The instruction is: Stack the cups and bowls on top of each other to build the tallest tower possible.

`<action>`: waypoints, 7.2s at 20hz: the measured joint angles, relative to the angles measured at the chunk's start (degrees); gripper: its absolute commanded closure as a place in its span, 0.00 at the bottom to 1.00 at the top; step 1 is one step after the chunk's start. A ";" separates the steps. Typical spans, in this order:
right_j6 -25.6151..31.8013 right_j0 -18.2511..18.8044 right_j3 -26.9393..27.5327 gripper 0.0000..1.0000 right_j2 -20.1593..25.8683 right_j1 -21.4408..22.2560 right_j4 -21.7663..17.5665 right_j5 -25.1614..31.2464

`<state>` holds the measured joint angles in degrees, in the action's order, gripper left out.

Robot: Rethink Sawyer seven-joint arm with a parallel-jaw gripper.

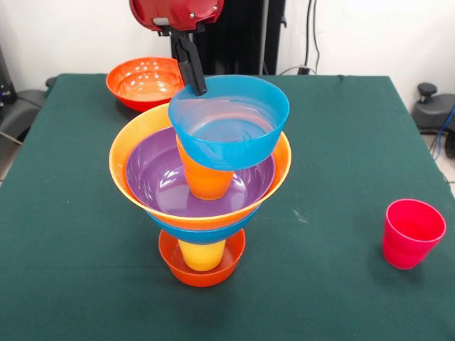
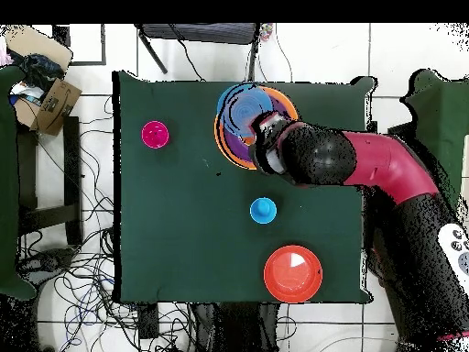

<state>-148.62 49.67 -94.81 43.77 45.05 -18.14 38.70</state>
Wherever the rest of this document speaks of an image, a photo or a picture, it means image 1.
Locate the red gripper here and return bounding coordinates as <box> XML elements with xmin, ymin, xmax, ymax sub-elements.
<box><xmin>128</xmin><ymin>0</ymin><xmax>226</xmax><ymax>97</ymax></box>

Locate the large orange bowl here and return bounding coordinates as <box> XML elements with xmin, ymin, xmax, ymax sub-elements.
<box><xmin>108</xmin><ymin>102</ymin><xmax>293</xmax><ymax>231</ymax></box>

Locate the small blue bowl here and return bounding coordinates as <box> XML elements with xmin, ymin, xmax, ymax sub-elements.
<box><xmin>168</xmin><ymin>74</ymin><xmax>291</xmax><ymax>171</ymax></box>

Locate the orange cup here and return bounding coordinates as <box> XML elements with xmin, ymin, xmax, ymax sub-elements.
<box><xmin>175</xmin><ymin>134</ymin><xmax>235</xmax><ymax>201</ymax></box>

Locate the purple bowl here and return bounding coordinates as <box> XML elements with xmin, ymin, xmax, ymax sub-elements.
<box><xmin>124</xmin><ymin>126</ymin><xmax>277</xmax><ymax>218</ymax></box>

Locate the large blue bowl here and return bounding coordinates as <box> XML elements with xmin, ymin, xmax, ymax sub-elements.
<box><xmin>145</xmin><ymin>207</ymin><xmax>260</xmax><ymax>245</ymax></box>

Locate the yellow cup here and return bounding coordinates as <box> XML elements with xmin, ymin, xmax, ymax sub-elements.
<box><xmin>177</xmin><ymin>239</ymin><xmax>227</xmax><ymax>273</ymax></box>

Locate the small red bowl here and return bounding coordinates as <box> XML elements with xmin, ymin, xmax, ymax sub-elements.
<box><xmin>158</xmin><ymin>229</ymin><xmax>247</xmax><ymax>288</ymax></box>

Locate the black computer tower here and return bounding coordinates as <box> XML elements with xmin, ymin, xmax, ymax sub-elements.
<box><xmin>0</xmin><ymin>45</ymin><xmax>17</xmax><ymax>106</ymax></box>

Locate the large red bowl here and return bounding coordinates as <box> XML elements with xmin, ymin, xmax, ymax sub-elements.
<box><xmin>105</xmin><ymin>56</ymin><xmax>186</xmax><ymax>112</ymax></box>

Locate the grey black floor base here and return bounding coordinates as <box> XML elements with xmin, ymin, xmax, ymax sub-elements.
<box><xmin>0</xmin><ymin>76</ymin><xmax>58</xmax><ymax>143</ymax></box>
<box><xmin>411</xmin><ymin>82</ymin><xmax>455</xmax><ymax>159</ymax></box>

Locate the dark green tablecloth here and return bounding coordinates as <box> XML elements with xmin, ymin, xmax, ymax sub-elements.
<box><xmin>0</xmin><ymin>72</ymin><xmax>455</xmax><ymax>341</ymax></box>

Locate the pink cup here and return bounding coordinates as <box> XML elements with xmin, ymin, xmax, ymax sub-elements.
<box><xmin>382</xmin><ymin>198</ymin><xmax>447</xmax><ymax>271</ymax></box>

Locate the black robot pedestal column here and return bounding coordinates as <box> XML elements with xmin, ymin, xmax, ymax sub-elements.
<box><xmin>170</xmin><ymin>0</ymin><xmax>287</xmax><ymax>76</ymax></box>

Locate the black wall cable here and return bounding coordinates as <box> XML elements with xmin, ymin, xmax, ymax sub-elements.
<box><xmin>277</xmin><ymin>0</ymin><xmax>323</xmax><ymax>76</ymax></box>

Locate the blue cable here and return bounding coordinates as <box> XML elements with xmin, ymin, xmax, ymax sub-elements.
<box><xmin>429</xmin><ymin>106</ymin><xmax>455</xmax><ymax>157</ymax></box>

